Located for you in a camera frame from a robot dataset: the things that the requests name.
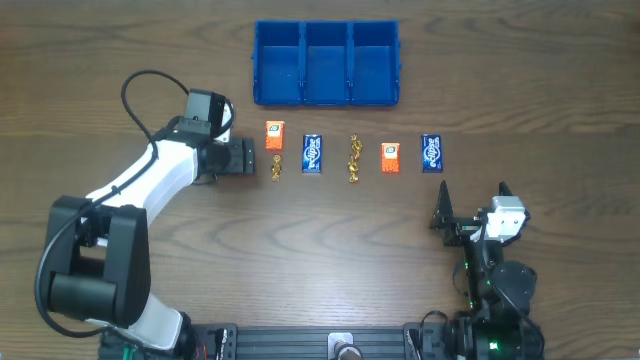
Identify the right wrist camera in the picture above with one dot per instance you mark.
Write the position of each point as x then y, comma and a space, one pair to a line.
505, 217

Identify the blue tray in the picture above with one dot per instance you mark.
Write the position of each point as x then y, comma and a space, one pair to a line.
325, 75

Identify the gold candy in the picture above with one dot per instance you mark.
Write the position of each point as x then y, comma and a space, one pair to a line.
356, 146
353, 170
276, 169

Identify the blue candy pack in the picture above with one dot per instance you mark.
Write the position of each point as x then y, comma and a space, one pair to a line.
432, 153
311, 153

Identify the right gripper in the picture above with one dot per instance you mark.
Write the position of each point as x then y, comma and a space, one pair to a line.
462, 232

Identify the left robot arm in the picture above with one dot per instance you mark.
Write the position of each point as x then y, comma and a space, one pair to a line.
165, 175

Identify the orange candy box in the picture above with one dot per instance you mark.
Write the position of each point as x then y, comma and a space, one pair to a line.
274, 142
390, 164

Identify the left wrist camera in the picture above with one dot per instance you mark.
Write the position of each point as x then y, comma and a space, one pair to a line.
199, 106

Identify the mounting rail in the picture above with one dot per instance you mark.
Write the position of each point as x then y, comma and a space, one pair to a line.
290, 342

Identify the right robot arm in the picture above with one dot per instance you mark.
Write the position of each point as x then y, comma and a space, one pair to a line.
500, 290

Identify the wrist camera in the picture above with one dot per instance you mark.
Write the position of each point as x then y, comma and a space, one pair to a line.
505, 217
199, 106

